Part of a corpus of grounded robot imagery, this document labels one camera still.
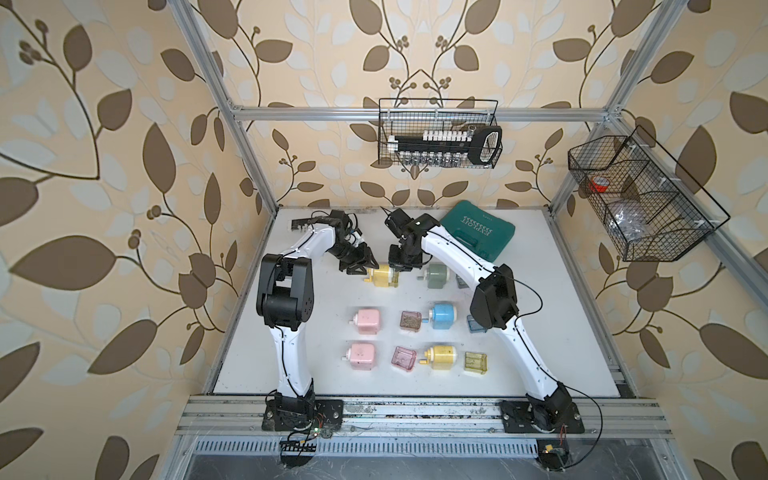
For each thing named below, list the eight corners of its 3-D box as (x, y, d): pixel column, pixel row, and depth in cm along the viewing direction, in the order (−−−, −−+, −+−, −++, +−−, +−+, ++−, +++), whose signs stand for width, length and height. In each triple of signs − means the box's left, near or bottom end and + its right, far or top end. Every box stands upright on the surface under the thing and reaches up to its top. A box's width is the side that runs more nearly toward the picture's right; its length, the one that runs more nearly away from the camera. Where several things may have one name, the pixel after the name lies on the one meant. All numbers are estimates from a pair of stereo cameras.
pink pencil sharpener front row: (345, 372, 83) (341, 363, 77) (347, 352, 87) (343, 343, 81) (375, 372, 83) (373, 363, 77) (375, 352, 87) (374, 343, 81)
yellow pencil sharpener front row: (419, 370, 84) (421, 360, 77) (418, 356, 86) (420, 345, 79) (453, 370, 84) (458, 360, 77) (451, 356, 86) (456, 345, 79)
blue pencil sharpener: (428, 330, 90) (430, 319, 84) (427, 314, 94) (429, 302, 88) (453, 330, 90) (457, 319, 84) (451, 314, 94) (455, 302, 88)
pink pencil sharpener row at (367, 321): (351, 334, 89) (349, 325, 84) (353, 319, 92) (350, 309, 87) (379, 334, 89) (378, 325, 84) (379, 319, 92) (378, 309, 87)
